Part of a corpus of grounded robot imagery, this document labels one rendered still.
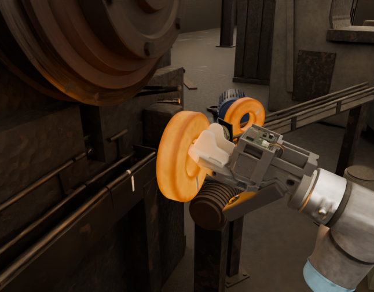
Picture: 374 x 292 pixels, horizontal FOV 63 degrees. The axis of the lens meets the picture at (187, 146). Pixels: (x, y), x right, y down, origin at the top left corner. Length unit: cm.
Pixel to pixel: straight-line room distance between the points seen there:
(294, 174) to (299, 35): 282
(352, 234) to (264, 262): 106
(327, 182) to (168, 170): 23
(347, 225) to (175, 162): 25
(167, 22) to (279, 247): 125
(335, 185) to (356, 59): 268
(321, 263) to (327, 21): 277
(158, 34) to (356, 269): 50
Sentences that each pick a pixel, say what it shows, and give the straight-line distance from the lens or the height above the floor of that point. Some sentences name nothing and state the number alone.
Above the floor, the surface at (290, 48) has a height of 70.
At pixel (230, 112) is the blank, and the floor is 75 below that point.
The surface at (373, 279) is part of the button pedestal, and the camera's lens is 153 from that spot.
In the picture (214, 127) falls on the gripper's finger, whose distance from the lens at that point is 51.
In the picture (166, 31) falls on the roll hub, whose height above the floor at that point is 102.
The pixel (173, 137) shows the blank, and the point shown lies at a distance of 46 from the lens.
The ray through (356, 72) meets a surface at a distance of 313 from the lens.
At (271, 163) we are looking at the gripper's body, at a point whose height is 85.
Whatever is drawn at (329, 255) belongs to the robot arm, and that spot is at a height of 72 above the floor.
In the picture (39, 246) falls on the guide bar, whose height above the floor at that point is 70.
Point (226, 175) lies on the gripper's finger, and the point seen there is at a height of 83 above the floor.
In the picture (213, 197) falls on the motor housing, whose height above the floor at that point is 53.
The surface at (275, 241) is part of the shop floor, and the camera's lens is 165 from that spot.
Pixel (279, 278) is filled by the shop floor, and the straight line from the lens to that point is 148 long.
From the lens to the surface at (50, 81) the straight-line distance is 52.
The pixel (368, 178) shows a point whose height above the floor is 52.
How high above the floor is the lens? 106
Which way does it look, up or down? 25 degrees down
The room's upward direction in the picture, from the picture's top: straight up
